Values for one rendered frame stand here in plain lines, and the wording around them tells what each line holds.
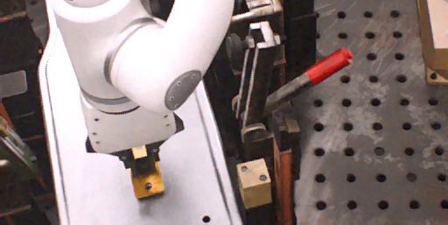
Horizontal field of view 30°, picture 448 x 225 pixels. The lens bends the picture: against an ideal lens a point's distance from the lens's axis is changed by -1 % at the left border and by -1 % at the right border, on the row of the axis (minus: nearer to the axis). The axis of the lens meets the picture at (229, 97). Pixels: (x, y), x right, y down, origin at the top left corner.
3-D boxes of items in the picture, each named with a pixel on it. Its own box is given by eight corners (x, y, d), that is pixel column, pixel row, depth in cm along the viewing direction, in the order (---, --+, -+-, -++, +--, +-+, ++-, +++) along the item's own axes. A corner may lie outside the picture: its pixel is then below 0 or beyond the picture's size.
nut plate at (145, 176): (123, 144, 110) (122, 138, 110) (152, 137, 111) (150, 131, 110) (135, 199, 106) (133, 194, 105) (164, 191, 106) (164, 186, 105)
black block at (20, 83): (17, 176, 145) (-37, 74, 121) (79, 161, 146) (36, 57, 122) (23, 216, 140) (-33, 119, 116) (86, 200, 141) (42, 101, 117)
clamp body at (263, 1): (223, 131, 147) (204, -15, 117) (288, 116, 148) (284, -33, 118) (236, 177, 142) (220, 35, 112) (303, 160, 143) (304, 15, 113)
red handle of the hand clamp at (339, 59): (234, 103, 106) (339, 35, 100) (244, 109, 107) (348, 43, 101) (242, 131, 103) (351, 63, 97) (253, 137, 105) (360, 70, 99)
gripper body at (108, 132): (157, 42, 95) (169, 99, 104) (67, 63, 94) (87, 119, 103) (171, 94, 91) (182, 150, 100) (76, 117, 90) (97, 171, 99)
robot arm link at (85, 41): (175, 66, 90) (115, 24, 94) (158, -18, 79) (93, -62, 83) (118, 117, 87) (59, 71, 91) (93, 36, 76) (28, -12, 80)
